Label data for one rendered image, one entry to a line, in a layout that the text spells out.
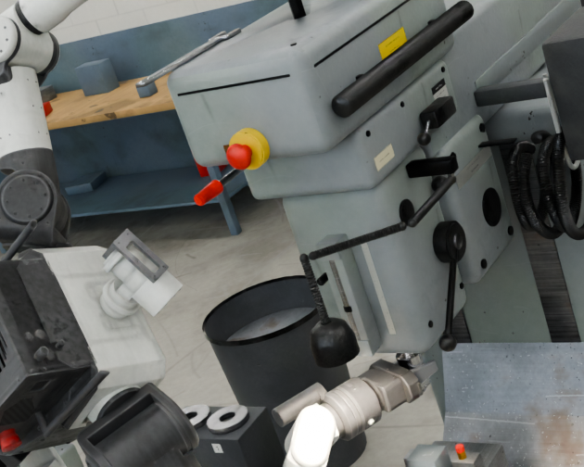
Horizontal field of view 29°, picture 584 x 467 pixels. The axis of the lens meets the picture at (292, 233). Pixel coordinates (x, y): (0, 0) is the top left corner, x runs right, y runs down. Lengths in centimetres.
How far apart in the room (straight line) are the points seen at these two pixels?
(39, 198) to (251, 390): 229
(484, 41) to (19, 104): 84
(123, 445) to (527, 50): 113
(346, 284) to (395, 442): 245
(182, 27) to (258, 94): 586
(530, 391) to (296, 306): 203
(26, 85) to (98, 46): 607
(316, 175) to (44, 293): 45
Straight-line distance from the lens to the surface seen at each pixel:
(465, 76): 207
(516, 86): 205
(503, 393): 243
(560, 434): 238
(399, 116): 183
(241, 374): 401
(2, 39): 193
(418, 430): 430
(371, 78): 169
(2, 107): 194
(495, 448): 226
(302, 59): 161
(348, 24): 172
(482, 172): 206
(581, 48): 189
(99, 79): 766
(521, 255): 230
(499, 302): 237
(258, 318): 434
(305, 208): 187
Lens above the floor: 219
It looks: 19 degrees down
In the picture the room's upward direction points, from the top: 19 degrees counter-clockwise
